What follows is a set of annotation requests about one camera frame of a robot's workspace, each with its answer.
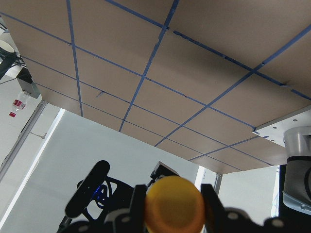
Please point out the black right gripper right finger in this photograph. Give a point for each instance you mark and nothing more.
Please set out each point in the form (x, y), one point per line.
(220, 219)

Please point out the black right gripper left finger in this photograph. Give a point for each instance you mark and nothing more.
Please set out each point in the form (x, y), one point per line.
(130, 219)

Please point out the yellow push button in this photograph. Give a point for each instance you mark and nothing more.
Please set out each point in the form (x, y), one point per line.
(173, 204)

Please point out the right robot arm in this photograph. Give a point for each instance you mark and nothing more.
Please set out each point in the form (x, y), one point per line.
(297, 183)

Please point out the black webcam on stand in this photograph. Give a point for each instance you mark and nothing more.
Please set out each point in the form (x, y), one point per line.
(108, 193)

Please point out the plastic water bottle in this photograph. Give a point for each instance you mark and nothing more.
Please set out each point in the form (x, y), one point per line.
(19, 103)

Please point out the white paper cup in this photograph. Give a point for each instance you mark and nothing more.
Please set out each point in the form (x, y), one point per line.
(6, 42)

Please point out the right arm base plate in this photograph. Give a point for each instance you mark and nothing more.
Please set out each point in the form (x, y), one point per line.
(275, 129)

